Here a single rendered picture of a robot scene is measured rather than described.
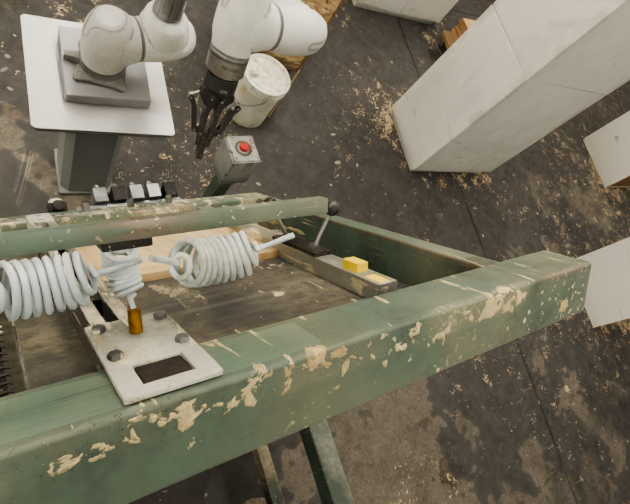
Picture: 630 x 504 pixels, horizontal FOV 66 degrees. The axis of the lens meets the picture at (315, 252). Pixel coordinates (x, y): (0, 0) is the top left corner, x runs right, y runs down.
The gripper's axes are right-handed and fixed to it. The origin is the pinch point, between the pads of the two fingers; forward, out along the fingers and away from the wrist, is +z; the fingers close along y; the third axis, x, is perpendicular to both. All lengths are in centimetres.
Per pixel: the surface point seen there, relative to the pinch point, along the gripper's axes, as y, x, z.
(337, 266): 24.9, -41.9, -3.5
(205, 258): -13, -66, -27
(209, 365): -13, -80, -25
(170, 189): 5, 42, 49
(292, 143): 98, 158, 86
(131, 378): -21, -80, -23
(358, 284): 26, -49, -6
